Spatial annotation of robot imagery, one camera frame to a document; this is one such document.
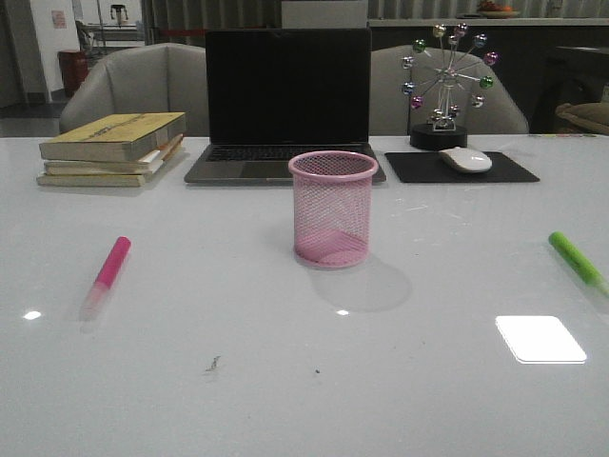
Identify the white computer mouse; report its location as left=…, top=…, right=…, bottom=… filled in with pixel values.
left=439, top=147, right=493, bottom=173

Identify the pink mesh pen holder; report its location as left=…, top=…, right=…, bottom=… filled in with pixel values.
left=288, top=150, right=379, bottom=268

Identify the ferris wheel desk ornament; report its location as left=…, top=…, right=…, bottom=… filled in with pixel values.
left=402, top=22, right=494, bottom=150

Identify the pink highlighter pen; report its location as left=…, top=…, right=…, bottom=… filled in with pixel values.
left=79, top=236, right=131, bottom=323

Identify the beige cushion at right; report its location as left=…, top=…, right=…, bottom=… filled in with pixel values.
left=555, top=102, right=609, bottom=135

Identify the grey open laptop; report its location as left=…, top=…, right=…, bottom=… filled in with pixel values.
left=185, top=29, right=374, bottom=186

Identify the yellow book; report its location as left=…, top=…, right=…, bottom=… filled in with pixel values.
left=39, top=112, right=187, bottom=162
left=36, top=158, right=170, bottom=188

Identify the right grey armchair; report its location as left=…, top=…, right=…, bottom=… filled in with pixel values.
left=369, top=45, right=529, bottom=135

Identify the green highlighter pen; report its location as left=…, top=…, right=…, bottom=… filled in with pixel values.
left=548, top=231, right=608, bottom=315

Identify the middle cream book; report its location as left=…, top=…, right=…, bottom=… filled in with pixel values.
left=44, top=134, right=184, bottom=175

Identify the top yellow book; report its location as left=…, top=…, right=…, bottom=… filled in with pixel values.
left=39, top=112, right=187, bottom=162

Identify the bottom yellow book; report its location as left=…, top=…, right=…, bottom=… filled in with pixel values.
left=36, top=158, right=170, bottom=188

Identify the black mouse pad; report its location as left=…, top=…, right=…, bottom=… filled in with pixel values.
left=385, top=151, right=540, bottom=184

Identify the left grey armchair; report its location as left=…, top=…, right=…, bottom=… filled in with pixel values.
left=59, top=43, right=209, bottom=136

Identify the grey armchair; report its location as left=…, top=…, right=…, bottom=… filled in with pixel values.
left=369, top=45, right=529, bottom=135
left=59, top=43, right=209, bottom=136

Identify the fruit bowl on counter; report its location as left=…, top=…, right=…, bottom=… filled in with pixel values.
left=477, top=0, right=521, bottom=19

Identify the red bin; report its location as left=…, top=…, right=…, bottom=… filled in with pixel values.
left=58, top=50, right=88, bottom=97

